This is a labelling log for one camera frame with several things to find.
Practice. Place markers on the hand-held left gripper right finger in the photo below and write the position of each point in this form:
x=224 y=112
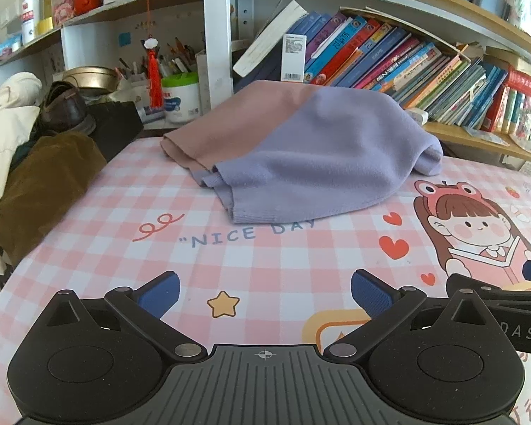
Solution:
x=371 y=294

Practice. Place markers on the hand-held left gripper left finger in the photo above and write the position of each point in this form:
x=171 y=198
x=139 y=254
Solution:
x=159 y=294

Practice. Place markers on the pink and purple sweater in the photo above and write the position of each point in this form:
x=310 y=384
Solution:
x=314 y=150

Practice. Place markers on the flat blue white packet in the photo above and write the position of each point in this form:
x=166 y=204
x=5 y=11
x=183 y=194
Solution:
x=484 y=136

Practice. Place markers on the black box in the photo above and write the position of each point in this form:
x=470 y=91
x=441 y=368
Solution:
x=115 y=128

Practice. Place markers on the red book set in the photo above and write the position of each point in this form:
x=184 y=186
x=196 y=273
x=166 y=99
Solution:
x=526 y=84

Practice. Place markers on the white jar with green lid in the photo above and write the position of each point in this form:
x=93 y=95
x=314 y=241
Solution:
x=181 y=99

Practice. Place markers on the brown leather shoe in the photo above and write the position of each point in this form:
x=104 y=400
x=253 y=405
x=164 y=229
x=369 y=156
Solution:
x=66 y=108

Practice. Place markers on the red tassel ornament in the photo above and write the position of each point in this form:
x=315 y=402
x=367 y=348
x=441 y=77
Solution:
x=155 y=75

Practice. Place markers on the cream jacket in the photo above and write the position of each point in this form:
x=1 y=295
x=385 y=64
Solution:
x=4 y=133

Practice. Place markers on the brass bowl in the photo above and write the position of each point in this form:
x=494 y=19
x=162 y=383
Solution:
x=90 y=79

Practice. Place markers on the bunch of pens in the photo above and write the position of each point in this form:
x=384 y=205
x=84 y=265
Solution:
x=172 y=62

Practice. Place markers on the row of colourful books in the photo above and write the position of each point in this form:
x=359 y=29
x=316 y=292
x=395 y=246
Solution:
x=380 y=53

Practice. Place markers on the thick white-paged book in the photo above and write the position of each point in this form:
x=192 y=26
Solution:
x=270 y=40

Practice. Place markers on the pink packet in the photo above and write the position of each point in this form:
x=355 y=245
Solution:
x=63 y=9

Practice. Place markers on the white bottle with blue cap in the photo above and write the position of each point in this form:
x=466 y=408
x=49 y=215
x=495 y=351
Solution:
x=30 y=15

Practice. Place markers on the white frame wooden bookshelf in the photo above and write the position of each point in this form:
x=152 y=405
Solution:
x=217 y=31

